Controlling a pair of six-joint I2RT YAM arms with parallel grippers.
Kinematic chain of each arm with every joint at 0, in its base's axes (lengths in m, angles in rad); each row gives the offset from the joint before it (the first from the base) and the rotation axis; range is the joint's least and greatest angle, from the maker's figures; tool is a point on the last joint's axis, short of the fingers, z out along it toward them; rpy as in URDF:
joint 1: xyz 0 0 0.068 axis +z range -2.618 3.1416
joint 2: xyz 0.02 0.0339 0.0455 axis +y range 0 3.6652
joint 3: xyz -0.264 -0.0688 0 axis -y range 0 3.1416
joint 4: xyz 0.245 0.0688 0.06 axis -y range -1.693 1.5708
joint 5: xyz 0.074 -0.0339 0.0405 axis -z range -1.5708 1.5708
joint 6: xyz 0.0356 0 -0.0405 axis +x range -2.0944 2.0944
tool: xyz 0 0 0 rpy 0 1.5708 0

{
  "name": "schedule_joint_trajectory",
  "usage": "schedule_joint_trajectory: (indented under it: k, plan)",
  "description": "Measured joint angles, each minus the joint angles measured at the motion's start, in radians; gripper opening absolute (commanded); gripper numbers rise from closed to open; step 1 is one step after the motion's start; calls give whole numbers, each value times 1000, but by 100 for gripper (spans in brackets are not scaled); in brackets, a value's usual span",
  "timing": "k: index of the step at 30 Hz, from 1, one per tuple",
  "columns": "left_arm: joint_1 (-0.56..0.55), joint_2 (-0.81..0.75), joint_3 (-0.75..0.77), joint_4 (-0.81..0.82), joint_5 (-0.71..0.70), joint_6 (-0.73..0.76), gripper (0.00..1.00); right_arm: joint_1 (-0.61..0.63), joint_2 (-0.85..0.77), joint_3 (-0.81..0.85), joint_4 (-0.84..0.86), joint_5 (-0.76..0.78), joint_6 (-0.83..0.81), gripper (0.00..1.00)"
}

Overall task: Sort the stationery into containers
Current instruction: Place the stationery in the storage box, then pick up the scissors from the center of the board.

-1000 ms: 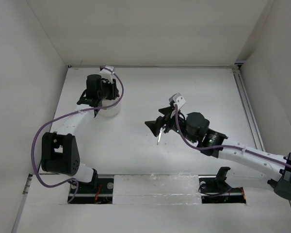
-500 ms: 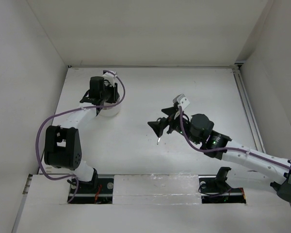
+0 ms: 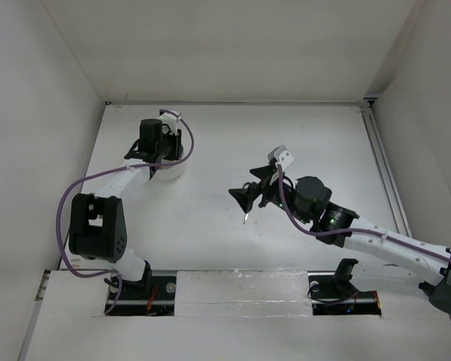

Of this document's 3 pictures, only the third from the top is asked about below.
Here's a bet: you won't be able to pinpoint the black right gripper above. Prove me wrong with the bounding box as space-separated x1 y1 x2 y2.
228 165 310 225

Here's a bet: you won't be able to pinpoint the black handled scissors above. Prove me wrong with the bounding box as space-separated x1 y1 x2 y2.
243 182 258 225

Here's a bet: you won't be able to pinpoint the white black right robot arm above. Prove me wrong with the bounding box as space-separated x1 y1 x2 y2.
229 165 451 315

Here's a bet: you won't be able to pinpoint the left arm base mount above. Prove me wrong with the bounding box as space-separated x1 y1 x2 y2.
106 272 177 317

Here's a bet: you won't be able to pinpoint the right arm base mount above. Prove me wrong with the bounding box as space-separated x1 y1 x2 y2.
307 259 382 316

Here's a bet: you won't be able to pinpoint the white round divided container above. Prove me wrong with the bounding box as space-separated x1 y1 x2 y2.
153 162 186 181

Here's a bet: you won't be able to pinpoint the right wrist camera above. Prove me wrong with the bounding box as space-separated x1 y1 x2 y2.
268 145 294 171

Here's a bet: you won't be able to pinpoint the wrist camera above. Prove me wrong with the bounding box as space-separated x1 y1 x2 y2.
159 109 181 133
268 145 294 171

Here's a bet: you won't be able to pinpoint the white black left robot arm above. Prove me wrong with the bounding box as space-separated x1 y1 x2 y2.
68 111 186 299

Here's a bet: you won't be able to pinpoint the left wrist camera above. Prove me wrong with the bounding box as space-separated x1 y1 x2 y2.
159 109 181 133

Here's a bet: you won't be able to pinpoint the aluminium rail at right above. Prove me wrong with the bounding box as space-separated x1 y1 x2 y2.
359 97 412 236

